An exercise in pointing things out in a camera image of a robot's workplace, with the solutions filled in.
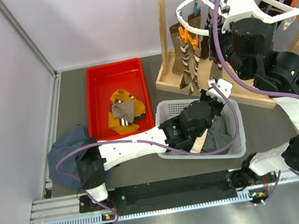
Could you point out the tan beige sock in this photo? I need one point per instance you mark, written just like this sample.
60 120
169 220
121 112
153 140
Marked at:
194 20

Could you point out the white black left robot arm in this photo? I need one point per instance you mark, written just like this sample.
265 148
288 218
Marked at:
180 136

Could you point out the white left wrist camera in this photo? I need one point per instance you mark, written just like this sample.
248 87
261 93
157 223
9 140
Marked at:
222 85

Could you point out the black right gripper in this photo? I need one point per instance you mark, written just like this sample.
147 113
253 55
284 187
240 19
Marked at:
213 54

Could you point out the beige sock maroon stripes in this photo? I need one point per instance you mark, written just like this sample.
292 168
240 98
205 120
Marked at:
124 110

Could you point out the blue grey cloth pile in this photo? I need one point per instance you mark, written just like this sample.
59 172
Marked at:
69 141

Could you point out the brown white chevron sock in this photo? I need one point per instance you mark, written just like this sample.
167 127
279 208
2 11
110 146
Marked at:
183 55

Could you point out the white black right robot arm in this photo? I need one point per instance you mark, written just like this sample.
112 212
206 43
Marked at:
247 55

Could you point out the mustard sock brown white stripes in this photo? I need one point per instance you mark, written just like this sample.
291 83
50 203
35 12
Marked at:
121 125

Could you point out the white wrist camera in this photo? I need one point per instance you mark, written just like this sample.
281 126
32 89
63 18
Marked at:
235 10
222 85

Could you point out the grey garment in basket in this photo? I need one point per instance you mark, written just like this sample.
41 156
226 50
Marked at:
218 135

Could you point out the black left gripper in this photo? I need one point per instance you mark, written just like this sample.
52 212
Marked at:
204 96

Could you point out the orange clothes peg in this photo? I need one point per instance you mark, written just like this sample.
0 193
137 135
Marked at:
194 40
183 34

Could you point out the white perforated laundry basket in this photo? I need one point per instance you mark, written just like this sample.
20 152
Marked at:
171 108

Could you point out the black sock on hanger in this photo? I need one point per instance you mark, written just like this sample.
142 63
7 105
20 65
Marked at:
272 10

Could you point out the black garment with beige band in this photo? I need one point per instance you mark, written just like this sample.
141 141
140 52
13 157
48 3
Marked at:
198 147

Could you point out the wooden drying rack frame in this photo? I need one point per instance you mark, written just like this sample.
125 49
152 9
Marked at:
167 81

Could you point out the silver slotted cable duct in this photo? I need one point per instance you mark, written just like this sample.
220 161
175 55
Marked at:
242 196

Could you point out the mustard yellow sock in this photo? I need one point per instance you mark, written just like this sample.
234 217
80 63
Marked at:
123 95

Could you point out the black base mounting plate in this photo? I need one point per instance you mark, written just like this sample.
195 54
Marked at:
170 193

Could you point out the white clothes peg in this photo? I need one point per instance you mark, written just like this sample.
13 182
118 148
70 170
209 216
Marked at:
287 22

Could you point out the red plastic tray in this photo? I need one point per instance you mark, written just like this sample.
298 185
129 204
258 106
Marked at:
102 82

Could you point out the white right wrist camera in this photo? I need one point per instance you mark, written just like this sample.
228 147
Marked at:
235 10

